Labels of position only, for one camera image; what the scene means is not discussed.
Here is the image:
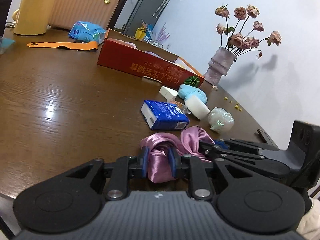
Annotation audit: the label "pink satin scrunchie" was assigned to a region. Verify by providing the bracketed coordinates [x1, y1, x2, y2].
[139, 125, 215, 183]

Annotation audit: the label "yellow thermos jug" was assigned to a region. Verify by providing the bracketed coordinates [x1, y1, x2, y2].
[12, 0, 55, 36]

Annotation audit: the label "blue wet wipes pack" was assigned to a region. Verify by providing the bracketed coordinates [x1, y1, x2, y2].
[68, 21, 106, 44]

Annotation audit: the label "pink ribbed suitcase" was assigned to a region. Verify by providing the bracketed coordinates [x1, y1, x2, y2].
[48, 0, 119, 30]

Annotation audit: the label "black phone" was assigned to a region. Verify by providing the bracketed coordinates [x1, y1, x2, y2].
[257, 129, 276, 147]

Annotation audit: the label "dried pink roses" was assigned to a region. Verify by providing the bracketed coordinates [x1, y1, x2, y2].
[215, 4, 282, 61]

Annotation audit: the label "white eraser block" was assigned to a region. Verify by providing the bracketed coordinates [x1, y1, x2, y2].
[159, 86, 178, 102]

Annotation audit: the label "blue tissue pack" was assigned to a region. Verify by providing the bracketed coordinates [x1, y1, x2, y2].
[140, 100, 189, 131]

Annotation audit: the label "light blue plush toy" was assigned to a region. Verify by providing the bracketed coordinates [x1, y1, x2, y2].
[178, 84, 208, 104]

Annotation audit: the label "blue snack wrapper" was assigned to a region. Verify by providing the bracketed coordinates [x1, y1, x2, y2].
[0, 37, 15, 55]

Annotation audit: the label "grey refrigerator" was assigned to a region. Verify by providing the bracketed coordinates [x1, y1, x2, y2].
[123, 0, 169, 36]

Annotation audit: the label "wire rack with supplies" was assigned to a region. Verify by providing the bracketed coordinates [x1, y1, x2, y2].
[134, 21, 170, 49]

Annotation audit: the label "pink ceramic vase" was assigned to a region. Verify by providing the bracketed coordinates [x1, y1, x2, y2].
[204, 47, 235, 86]

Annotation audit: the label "red orange cardboard box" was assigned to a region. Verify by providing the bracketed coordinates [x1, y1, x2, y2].
[97, 29, 204, 89]

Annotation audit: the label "white mesh bath ball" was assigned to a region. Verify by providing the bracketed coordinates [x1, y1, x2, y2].
[208, 107, 234, 133]

